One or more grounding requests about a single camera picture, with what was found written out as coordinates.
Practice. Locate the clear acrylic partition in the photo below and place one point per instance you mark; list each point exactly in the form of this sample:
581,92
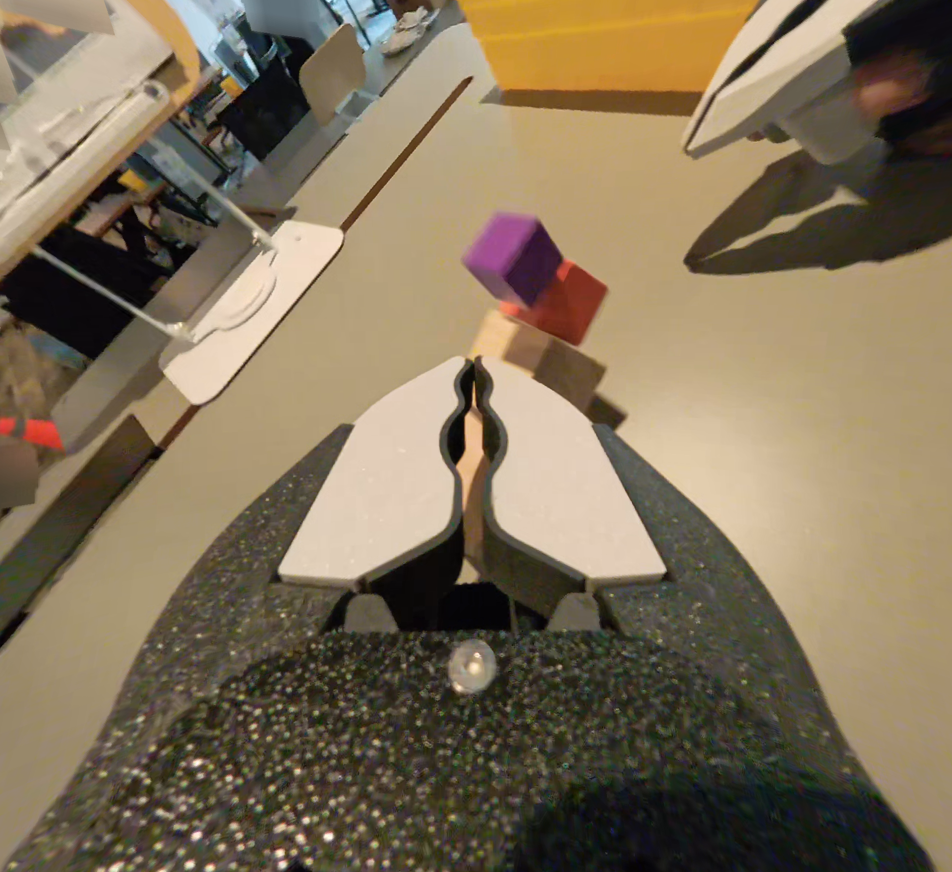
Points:
97,165

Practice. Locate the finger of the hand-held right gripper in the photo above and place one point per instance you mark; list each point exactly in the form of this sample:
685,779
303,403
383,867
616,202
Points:
803,76
781,9

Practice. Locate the crumpled white paper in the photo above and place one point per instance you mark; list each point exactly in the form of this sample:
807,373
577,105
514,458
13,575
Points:
409,32

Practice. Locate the beige chair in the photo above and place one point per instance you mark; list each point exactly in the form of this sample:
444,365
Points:
332,73

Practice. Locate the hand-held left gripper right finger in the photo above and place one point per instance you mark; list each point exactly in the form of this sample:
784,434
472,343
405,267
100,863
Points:
565,500

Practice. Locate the red wooden cube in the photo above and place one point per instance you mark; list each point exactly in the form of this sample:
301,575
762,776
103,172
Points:
569,307

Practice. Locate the white partition base plate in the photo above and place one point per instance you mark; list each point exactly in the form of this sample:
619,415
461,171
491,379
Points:
245,307

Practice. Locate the medium natural wooden cube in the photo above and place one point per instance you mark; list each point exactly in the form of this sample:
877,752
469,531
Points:
509,340

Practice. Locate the small purple wooden cube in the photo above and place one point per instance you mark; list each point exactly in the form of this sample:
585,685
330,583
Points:
517,258

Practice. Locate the yellow plastic bin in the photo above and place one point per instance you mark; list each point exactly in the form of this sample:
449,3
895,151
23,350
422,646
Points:
617,2

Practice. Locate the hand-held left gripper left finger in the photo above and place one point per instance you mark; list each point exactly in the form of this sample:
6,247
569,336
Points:
372,500

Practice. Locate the person's right hand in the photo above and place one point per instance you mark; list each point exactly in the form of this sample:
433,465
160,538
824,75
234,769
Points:
892,93

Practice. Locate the large natural wooden cube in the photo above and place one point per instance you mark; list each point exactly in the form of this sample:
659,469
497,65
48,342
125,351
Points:
569,377

